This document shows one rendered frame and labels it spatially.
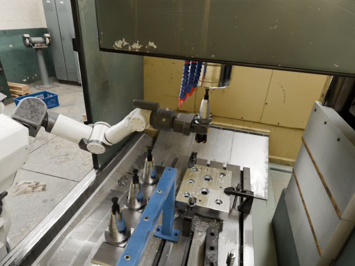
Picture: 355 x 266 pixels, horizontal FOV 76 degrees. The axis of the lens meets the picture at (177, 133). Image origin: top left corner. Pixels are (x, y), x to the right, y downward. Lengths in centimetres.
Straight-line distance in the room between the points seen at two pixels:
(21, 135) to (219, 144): 137
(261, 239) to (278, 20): 122
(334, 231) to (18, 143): 102
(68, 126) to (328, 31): 91
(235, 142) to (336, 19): 152
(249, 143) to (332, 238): 120
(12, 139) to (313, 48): 88
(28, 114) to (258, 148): 153
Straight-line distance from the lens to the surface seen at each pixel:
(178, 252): 98
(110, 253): 60
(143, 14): 49
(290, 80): 187
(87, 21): 130
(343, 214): 78
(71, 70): 607
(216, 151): 183
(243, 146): 189
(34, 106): 104
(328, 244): 87
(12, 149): 93
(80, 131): 105
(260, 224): 154
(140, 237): 60
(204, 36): 46
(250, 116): 192
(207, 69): 72
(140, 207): 67
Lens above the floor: 170
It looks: 28 degrees down
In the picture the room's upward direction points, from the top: 4 degrees clockwise
